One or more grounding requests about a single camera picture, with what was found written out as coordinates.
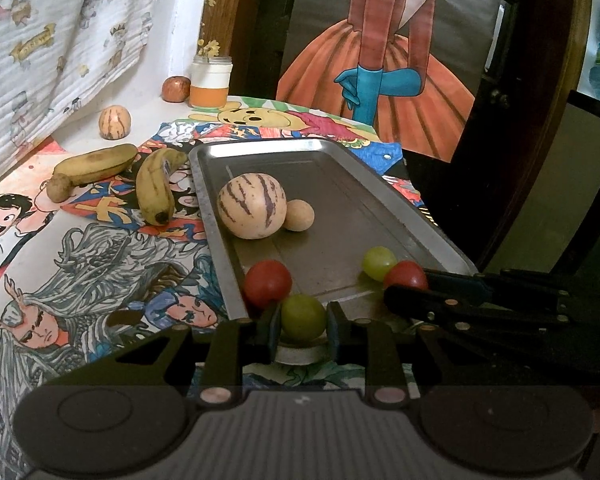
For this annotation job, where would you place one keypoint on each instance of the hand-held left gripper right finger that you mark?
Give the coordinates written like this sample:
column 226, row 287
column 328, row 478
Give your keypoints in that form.
column 336, row 332

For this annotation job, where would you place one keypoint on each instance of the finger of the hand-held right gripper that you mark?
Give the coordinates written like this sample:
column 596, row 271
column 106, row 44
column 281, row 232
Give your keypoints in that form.
column 430, row 305
column 470, row 285

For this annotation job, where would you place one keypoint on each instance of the small striped pepino melon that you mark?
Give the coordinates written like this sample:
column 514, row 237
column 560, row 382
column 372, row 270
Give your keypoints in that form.
column 114, row 122

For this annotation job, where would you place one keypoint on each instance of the colourful cartoon table cover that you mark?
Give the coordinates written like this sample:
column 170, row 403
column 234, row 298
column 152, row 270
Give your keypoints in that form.
column 105, row 270

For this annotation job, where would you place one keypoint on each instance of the white and orange jar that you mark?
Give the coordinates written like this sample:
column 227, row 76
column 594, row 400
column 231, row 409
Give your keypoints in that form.
column 210, row 85

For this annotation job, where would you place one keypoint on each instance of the spotted yellow banana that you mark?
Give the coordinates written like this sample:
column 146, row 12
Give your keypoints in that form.
column 97, row 162

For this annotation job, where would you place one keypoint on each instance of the large striped pepino melon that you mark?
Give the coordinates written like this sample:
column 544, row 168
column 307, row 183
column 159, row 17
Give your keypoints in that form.
column 250, row 205

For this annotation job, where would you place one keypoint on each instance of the green grape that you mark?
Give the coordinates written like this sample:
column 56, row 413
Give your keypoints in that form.
column 302, row 317
column 378, row 261

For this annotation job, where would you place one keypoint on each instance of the wooden door frame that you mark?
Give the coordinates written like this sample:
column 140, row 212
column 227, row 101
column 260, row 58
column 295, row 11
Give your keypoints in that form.
column 222, row 20

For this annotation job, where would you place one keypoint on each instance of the grey metal tray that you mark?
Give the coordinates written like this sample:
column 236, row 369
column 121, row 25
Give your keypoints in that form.
column 330, row 195

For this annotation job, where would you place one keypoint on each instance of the round beige fruit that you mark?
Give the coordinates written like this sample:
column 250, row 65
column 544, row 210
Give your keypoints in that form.
column 300, row 216

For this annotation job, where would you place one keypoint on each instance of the wall poster orange dress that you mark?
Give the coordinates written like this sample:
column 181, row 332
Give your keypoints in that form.
column 380, row 70

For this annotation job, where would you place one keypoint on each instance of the yellow banana with sticker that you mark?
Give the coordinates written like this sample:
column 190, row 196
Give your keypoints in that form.
column 152, row 190

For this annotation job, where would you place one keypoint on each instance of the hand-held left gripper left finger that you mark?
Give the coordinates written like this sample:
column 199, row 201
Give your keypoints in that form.
column 273, row 332

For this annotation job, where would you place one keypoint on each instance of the yellow flower sprig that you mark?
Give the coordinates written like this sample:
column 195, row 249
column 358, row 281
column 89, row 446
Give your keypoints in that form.
column 210, row 49

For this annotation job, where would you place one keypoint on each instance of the dark wooden door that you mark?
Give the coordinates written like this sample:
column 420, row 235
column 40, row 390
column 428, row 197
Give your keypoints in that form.
column 530, row 110

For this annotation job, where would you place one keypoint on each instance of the white cartoon printed blanket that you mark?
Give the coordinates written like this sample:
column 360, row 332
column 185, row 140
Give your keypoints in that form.
column 45, row 60

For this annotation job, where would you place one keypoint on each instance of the red cherry tomato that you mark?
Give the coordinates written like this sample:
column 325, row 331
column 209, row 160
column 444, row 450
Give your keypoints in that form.
column 405, row 275
column 267, row 282

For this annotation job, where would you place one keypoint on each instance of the small red apple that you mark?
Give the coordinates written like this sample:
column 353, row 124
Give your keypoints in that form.
column 176, row 89

